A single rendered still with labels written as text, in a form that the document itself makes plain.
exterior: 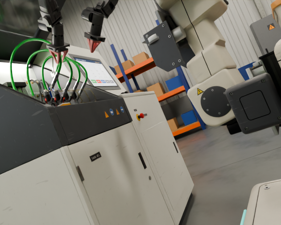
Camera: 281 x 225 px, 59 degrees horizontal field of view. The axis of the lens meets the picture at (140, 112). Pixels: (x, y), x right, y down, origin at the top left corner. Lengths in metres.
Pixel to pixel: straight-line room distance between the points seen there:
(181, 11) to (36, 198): 0.91
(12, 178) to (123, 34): 7.47
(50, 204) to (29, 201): 0.11
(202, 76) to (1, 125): 0.83
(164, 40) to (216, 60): 0.19
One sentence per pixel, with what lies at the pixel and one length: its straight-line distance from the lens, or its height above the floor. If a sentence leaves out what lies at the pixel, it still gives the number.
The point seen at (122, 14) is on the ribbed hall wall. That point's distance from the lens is 8.54.
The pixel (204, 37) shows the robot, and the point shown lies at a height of 0.94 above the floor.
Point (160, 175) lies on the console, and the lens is 1.68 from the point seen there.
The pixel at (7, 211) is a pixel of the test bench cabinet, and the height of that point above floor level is 0.63.
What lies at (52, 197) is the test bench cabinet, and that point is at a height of 0.62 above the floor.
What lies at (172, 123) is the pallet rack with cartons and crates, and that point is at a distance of 6.64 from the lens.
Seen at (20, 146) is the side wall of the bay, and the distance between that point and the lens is 1.13.
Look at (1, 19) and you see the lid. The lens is 1.70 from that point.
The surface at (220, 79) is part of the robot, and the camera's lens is 0.86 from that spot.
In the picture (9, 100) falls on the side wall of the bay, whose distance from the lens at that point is 1.14.
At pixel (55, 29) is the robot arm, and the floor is 1.33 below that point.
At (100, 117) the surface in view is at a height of 0.86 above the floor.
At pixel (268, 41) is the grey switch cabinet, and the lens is 7.63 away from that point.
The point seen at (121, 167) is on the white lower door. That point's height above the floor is 0.59.
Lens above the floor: 0.76
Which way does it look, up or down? 2 degrees up
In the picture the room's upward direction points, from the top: 23 degrees counter-clockwise
